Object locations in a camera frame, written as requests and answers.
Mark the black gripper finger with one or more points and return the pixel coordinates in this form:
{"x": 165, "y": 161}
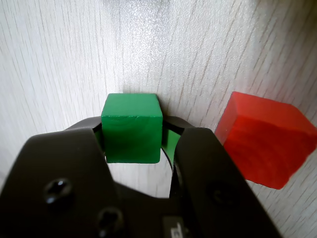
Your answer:
{"x": 213, "y": 178}
{"x": 69, "y": 173}

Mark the red wooden cube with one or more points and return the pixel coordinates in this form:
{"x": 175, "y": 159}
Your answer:
{"x": 265, "y": 143}

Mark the green wooden cube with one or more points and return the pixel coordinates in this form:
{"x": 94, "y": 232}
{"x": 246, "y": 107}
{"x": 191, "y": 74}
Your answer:
{"x": 132, "y": 129}

